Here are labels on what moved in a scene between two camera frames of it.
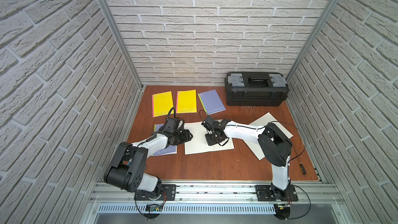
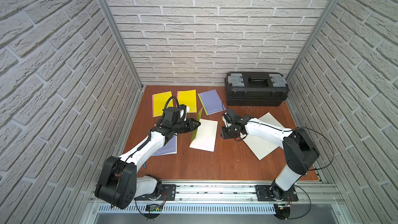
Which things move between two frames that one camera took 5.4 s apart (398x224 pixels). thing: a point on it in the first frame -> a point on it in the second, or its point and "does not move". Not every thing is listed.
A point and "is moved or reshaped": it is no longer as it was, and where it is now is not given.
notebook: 198,144 is moved or reshaped
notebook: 262,122 does not move
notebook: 162,104 does not move
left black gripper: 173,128 -> 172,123
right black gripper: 210,143 -> 224,135
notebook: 211,102 does not move
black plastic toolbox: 255,88 does not move
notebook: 171,150 does not move
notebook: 186,101 does not move
